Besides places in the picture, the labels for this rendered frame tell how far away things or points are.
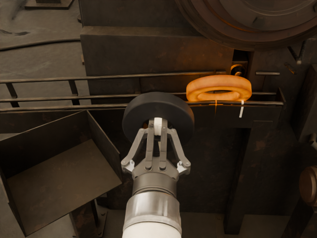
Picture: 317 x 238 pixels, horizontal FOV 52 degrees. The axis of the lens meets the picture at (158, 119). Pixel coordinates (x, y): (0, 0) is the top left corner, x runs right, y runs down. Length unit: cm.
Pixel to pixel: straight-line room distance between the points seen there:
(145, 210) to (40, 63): 228
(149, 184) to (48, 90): 188
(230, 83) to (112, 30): 38
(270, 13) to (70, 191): 64
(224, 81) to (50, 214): 55
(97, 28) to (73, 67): 157
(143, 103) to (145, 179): 17
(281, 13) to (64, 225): 123
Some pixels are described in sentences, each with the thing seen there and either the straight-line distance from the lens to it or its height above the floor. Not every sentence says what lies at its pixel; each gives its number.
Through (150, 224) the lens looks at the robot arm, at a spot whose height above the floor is 87.
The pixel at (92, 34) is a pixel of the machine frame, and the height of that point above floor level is 87.
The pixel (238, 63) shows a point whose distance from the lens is 105.
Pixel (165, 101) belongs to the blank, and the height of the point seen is 90.
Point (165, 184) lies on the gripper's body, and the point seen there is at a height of 87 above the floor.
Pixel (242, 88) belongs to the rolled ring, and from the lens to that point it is 88.
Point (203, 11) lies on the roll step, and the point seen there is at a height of 99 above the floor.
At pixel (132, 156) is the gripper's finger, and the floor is 85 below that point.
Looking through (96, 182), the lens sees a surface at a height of 60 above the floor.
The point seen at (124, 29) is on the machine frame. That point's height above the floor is 87.
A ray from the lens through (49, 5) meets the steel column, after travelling 368.
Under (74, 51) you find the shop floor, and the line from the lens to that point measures 278.
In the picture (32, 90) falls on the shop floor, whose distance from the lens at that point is 239.
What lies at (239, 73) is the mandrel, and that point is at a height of 74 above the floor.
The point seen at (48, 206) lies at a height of 59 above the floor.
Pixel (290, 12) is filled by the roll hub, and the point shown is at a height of 102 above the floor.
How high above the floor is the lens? 128
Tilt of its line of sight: 40 degrees down
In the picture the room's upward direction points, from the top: straight up
